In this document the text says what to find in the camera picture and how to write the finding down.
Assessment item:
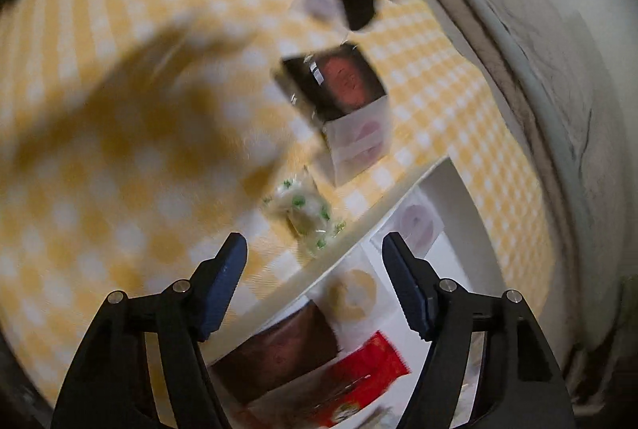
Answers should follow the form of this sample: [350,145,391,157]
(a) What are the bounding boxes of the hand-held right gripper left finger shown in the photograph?
[50,232,248,429]

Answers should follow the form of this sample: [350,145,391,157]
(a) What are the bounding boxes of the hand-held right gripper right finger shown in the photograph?
[381,232,576,429]

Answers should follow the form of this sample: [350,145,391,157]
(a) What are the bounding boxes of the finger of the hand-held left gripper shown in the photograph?
[340,0,378,32]

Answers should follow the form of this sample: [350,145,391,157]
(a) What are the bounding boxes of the translucent purple pastry packet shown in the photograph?
[293,0,345,24]
[386,192,445,258]

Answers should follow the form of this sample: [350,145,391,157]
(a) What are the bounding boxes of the translucent pale pastry packet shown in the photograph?
[308,254,406,350]

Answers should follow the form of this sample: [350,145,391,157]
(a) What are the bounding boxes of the brown snack packet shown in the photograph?
[210,299,345,407]

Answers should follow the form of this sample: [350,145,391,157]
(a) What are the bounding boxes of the white cardboard box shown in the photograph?
[205,157,505,429]

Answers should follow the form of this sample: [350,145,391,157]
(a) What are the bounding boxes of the red candy packet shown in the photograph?
[299,330,410,429]

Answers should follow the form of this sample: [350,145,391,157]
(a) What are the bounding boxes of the black mooncake packet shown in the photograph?
[272,41,388,131]

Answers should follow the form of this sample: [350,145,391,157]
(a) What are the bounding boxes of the green dotted candy packet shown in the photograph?
[263,167,347,258]

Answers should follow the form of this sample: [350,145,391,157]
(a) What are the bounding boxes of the translucent pink pastry packet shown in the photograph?
[324,97,392,185]

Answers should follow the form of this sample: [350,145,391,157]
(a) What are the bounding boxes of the yellow checkered tablecloth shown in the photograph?
[0,0,558,415]

